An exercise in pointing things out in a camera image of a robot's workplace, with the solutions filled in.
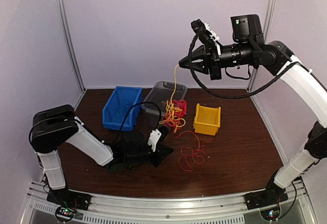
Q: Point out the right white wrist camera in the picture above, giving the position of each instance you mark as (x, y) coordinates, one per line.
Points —
(206, 35)

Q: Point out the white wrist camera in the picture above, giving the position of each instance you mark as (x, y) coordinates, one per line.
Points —
(206, 35)
(157, 135)

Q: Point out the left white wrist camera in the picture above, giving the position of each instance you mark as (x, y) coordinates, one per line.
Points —
(157, 135)

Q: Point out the blue plastic bin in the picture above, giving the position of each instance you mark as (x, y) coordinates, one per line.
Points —
(118, 104)

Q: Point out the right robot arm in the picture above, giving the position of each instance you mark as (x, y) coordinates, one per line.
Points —
(249, 48)

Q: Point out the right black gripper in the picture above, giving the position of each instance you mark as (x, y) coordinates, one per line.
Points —
(214, 66)

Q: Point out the right aluminium frame post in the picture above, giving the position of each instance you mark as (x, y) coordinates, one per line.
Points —
(270, 9)

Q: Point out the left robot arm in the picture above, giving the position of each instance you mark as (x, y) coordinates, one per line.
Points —
(53, 127)

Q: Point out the yellow plastic bin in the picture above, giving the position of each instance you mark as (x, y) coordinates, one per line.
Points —
(207, 120)

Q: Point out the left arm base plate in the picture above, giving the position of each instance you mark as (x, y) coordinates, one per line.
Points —
(71, 199)

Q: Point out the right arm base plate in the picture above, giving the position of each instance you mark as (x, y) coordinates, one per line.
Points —
(264, 198)

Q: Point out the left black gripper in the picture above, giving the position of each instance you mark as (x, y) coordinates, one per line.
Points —
(160, 154)

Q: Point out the aluminium front rail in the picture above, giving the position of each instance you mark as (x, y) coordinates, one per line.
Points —
(229, 208)

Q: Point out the grey transparent plastic tub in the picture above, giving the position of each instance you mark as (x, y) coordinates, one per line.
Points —
(160, 94)

